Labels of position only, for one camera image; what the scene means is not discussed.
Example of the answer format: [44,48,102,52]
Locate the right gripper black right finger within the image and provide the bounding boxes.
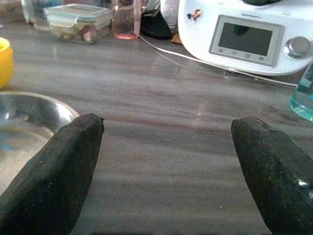
[230,116,313,235]

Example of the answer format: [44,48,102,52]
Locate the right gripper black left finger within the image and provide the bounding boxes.
[0,113,105,235]

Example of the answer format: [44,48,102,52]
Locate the stainless steel bowl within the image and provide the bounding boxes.
[0,92,81,196]

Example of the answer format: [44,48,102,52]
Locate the clear blue plastic bottle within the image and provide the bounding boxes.
[290,61,313,122]

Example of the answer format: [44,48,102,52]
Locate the yellow plastic cup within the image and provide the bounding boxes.
[0,37,15,89]

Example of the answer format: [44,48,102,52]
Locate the clear lidded food container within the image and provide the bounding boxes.
[43,3,114,45]

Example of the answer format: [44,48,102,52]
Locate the white kitchen appliance with screen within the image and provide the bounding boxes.
[178,0,313,76]

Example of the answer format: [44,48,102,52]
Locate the pink clear bottle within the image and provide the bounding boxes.
[112,0,142,40]

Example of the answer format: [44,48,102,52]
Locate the black rounded object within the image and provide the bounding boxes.
[140,11,172,40]

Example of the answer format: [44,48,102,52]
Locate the white appliance power cable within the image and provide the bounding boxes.
[138,35,298,87]

